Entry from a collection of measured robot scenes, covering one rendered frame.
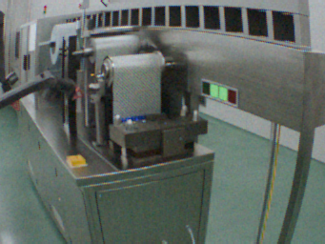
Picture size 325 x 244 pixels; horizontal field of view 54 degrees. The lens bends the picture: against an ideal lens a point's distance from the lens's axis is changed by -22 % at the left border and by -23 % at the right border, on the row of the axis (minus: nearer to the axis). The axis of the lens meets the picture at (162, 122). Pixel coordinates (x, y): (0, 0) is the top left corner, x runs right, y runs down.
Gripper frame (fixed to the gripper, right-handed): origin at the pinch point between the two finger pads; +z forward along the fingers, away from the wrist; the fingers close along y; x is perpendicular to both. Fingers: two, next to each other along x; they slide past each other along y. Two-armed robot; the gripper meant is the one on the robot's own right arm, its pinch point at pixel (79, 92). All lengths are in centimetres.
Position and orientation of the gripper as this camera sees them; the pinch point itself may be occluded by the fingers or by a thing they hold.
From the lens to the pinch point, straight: 191.9
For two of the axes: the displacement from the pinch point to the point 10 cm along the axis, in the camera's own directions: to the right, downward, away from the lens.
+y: 6.0, 5.5, -5.8
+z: 5.5, 2.4, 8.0
